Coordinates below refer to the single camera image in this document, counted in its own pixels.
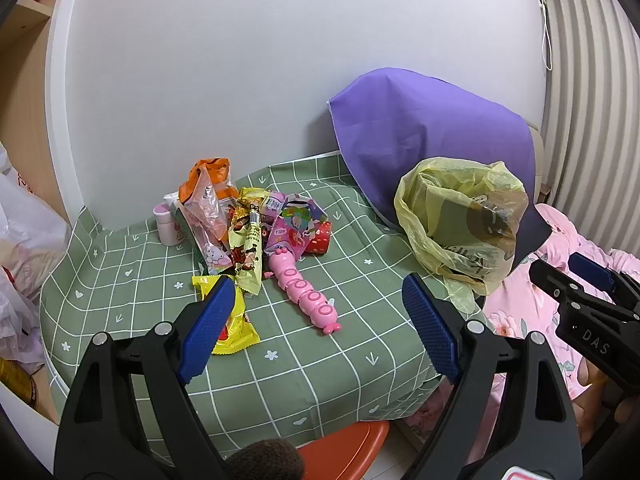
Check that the green checked tablecloth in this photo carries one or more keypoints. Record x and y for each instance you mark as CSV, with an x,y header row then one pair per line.
x,y
310,370

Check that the pink cartoon wrapper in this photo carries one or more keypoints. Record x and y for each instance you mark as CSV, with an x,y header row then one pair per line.
x,y
295,225

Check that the yellow plastic bag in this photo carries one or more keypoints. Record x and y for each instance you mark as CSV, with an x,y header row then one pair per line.
x,y
450,240

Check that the beige chair back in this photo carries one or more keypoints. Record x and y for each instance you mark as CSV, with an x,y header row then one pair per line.
x,y
537,160

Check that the purple cloth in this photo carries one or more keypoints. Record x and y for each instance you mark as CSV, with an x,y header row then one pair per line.
x,y
425,120

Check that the clear pink rabbit wrapper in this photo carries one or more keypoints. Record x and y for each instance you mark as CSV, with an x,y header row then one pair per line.
x,y
212,240

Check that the white plastic bag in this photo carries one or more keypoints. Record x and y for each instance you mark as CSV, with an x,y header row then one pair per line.
x,y
25,240

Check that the lilac wrapper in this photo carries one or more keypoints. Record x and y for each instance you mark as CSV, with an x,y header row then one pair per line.
x,y
273,204

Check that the yellow red tin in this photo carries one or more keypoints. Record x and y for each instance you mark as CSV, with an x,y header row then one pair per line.
x,y
17,385

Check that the orange clear wrapper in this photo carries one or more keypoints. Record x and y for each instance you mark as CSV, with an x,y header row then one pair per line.
x,y
207,172

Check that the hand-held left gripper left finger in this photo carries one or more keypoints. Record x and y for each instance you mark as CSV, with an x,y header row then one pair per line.
x,y
207,330

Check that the red wrapper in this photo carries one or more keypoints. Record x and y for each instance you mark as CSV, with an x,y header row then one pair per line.
x,y
320,242

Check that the person's right hand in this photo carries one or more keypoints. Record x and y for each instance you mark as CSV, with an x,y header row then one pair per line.
x,y
626,412

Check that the wooden shelf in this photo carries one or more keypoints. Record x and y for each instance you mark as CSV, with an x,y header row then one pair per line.
x,y
25,60

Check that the green white box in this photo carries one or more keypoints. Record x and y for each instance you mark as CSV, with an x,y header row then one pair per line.
x,y
184,225

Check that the dark fuzzy ball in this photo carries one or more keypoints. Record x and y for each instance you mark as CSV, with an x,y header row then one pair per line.
x,y
265,462

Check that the yellow brown noodle snack wrapper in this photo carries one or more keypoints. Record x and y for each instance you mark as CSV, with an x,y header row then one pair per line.
x,y
248,260

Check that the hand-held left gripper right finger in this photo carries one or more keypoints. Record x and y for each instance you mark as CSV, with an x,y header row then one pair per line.
x,y
430,325

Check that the pink-capped white bottle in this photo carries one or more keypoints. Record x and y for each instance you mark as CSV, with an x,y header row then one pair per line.
x,y
167,230

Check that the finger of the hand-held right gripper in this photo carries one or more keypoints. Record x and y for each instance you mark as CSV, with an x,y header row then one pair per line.
x,y
550,277
592,270

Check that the beige pleated curtain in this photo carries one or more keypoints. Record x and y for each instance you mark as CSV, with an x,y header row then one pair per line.
x,y
590,85

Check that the pink floral garment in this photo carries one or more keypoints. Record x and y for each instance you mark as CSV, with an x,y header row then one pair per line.
x,y
520,305

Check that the orange stool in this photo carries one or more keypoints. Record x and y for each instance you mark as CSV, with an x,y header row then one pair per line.
x,y
345,450

